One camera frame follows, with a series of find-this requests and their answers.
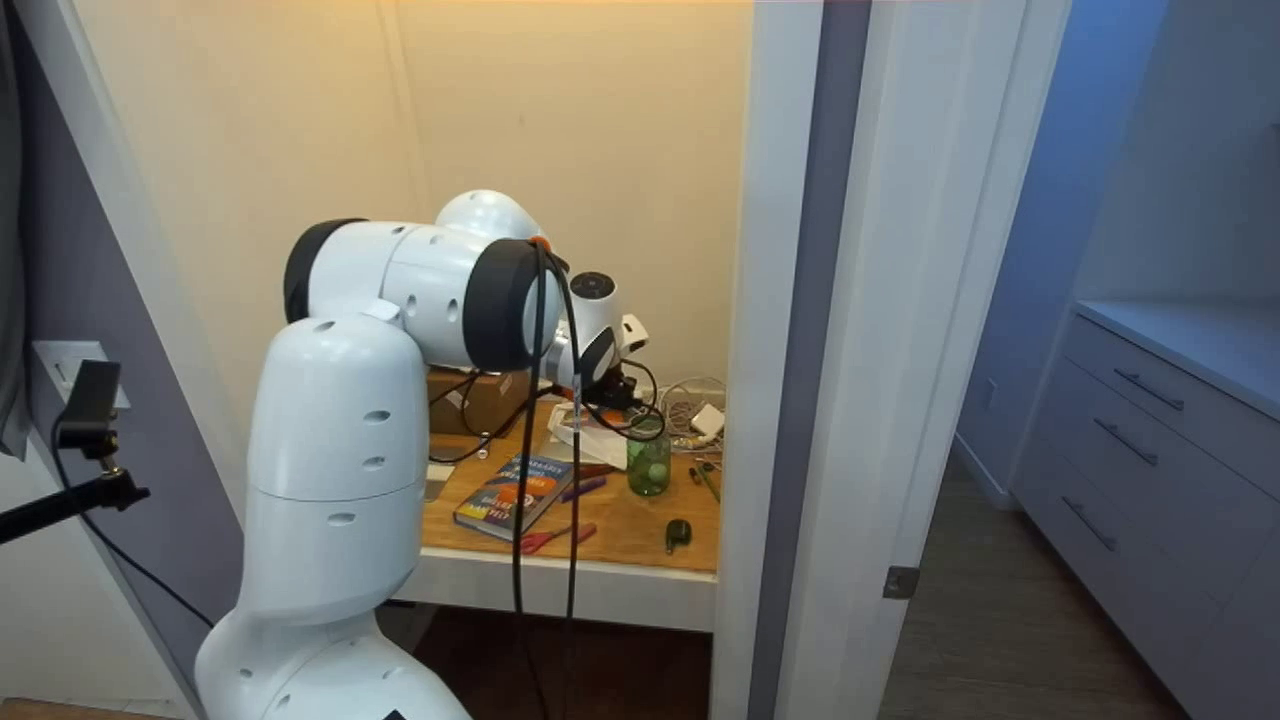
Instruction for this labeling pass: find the brown cardboard box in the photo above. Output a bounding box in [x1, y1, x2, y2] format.
[423, 368, 538, 436]

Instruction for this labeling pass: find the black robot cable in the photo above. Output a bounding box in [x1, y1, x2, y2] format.
[510, 243, 557, 617]
[551, 263, 593, 627]

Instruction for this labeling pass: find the colourful paperback book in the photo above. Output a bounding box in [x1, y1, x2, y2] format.
[448, 454, 580, 548]

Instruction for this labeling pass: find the white wall outlet plate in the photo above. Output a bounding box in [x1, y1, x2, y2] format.
[30, 337, 135, 417]

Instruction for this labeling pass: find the grey drawer cabinet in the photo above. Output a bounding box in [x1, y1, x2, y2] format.
[1013, 294, 1280, 720]

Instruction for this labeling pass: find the green glass jar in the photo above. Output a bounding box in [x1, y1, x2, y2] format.
[625, 404, 678, 504]

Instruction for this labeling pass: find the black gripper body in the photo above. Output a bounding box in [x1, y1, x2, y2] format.
[584, 351, 649, 410]

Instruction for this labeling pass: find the metal drawer handle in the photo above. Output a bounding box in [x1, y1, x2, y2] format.
[1111, 363, 1187, 417]
[1056, 491, 1120, 555]
[1087, 417, 1165, 472]

